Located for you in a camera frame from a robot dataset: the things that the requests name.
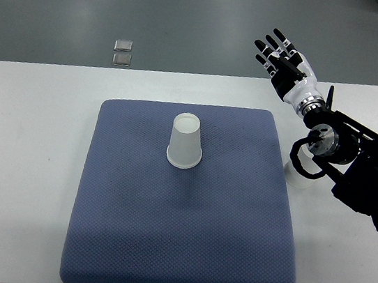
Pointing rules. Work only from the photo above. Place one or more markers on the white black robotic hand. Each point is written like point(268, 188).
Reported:
point(291, 75)

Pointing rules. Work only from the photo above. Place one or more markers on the white paper cup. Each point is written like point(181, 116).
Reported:
point(293, 177)
point(184, 149)

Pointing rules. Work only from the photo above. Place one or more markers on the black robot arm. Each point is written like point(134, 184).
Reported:
point(343, 149)

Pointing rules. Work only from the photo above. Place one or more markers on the white paper cup on cushion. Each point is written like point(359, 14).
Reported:
point(184, 149)

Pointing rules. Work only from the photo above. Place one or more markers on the lower metal floor plate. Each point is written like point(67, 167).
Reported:
point(120, 59)

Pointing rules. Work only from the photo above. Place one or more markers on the metal floor plate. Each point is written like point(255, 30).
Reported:
point(120, 59)
point(123, 45)

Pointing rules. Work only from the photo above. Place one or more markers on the upper metal floor plate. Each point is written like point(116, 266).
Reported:
point(123, 45)

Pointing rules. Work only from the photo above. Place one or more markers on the blue fabric cushion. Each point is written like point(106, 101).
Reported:
point(139, 219)

